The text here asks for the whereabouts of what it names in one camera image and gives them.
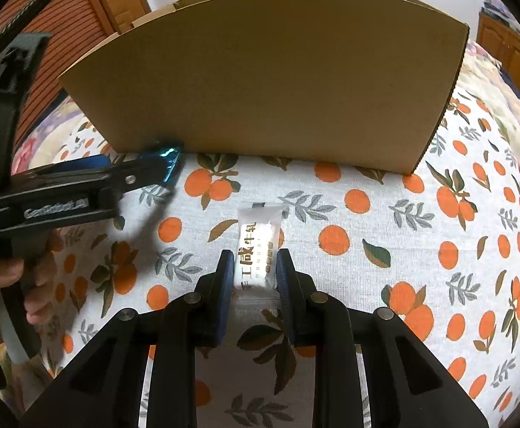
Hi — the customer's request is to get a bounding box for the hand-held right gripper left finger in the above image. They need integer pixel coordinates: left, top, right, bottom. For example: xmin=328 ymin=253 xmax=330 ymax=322
xmin=19 ymin=250 xmax=236 ymax=428

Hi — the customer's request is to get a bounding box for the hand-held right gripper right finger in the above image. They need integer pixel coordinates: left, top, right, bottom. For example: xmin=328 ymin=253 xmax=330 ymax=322
xmin=275 ymin=248 xmax=491 ymax=428

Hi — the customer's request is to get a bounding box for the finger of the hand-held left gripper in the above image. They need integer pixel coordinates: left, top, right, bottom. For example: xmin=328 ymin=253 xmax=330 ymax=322
xmin=108 ymin=152 xmax=172 ymax=194
xmin=48 ymin=155 xmax=114 ymax=175

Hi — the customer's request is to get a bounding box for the blue foil snack packet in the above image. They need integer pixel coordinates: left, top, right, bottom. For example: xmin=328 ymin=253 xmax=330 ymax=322
xmin=141 ymin=143 xmax=186 ymax=185

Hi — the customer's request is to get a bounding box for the white candy packet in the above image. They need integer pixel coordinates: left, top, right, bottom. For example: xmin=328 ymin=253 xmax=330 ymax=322
xmin=235 ymin=202 xmax=287 ymax=305

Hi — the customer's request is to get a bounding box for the cardboard box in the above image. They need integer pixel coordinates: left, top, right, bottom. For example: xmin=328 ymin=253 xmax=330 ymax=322
xmin=58 ymin=0 xmax=471 ymax=176

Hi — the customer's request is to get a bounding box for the orange-print white cloth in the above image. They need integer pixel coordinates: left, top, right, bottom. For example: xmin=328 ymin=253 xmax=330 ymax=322
xmin=32 ymin=85 xmax=520 ymax=428

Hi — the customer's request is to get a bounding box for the wooden louvered wardrobe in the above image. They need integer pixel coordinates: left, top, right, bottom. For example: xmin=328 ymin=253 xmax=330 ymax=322
xmin=0 ymin=0 xmax=152 ymax=152

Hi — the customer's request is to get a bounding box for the wooden cabinet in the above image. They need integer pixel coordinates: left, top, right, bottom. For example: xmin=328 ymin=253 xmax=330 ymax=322
xmin=477 ymin=11 xmax=520 ymax=86

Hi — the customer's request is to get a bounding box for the black strap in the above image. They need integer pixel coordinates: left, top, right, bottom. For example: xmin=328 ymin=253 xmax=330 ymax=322
xmin=0 ymin=0 xmax=92 ymax=68

